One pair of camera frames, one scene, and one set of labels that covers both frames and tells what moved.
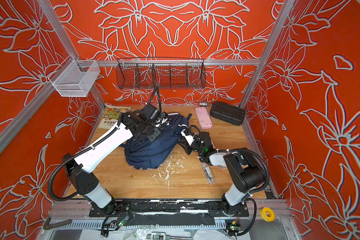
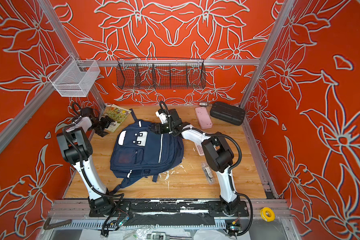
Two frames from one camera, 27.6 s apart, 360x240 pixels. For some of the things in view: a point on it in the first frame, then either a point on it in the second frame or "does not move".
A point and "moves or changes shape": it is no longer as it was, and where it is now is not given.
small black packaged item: [208, 172] does not move
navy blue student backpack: [142, 153] moves or changes shape
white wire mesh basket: [74, 78] does not move
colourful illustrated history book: [112, 115] does not move
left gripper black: [154, 136] -> [105, 124]
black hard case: [230, 114] does not move
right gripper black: [186, 145] -> [157, 127]
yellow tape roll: [263, 214] does not move
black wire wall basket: [160, 73] does not move
